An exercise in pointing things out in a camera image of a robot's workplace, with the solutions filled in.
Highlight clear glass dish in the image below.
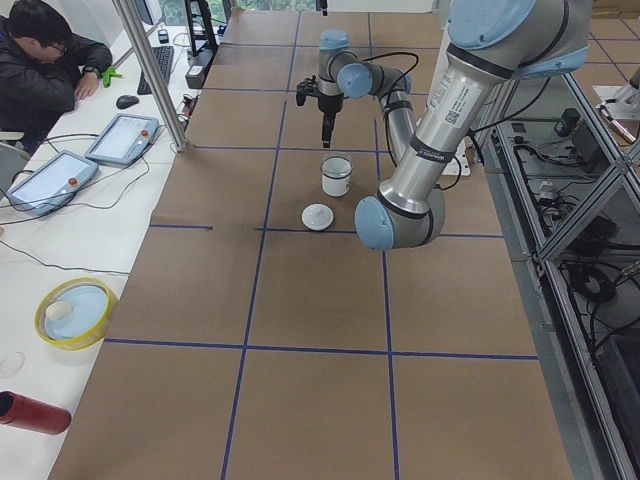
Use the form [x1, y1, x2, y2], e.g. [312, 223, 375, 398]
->
[0, 351, 26, 379]

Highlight black computer mouse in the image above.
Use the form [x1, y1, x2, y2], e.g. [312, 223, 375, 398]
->
[115, 95, 139, 110]

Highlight white ceramic lid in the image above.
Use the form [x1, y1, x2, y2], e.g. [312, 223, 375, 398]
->
[301, 204, 334, 231]

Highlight black device box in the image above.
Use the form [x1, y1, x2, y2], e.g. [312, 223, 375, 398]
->
[185, 49, 214, 90]

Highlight clear plastic funnel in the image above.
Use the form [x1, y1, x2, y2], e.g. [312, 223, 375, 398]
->
[321, 156, 352, 180]

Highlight seated person in black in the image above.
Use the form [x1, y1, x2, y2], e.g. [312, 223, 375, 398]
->
[1, 1, 113, 154]

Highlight aluminium frame post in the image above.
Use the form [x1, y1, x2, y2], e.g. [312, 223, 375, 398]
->
[113, 0, 188, 152]

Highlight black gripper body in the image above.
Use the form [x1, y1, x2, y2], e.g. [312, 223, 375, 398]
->
[318, 92, 342, 114]

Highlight aluminium side rack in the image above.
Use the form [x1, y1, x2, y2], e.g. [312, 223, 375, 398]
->
[477, 75, 639, 479]

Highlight green plastic toy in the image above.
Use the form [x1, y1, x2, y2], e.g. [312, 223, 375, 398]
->
[102, 66, 123, 88]

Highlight near teach pendant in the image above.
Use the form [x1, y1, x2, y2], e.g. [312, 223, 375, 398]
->
[7, 150, 98, 216]

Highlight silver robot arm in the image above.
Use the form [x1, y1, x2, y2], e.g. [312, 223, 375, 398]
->
[296, 29, 416, 165]
[355, 1, 593, 251]

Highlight white enamel mug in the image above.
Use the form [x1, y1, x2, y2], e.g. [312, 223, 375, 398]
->
[321, 172, 351, 197]

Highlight yellow rimmed bowl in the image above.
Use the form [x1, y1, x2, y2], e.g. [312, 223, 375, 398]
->
[34, 277, 119, 351]

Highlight red cylindrical bottle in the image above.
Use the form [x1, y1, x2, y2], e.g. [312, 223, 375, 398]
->
[1, 391, 71, 435]

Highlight black keyboard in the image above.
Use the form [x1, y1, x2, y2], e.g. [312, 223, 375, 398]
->
[136, 45, 176, 96]

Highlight teach pendant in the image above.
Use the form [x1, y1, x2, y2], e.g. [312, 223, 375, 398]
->
[7, 150, 98, 216]
[84, 113, 159, 167]

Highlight far teach pendant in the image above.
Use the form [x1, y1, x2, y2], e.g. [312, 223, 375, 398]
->
[84, 113, 159, 167]

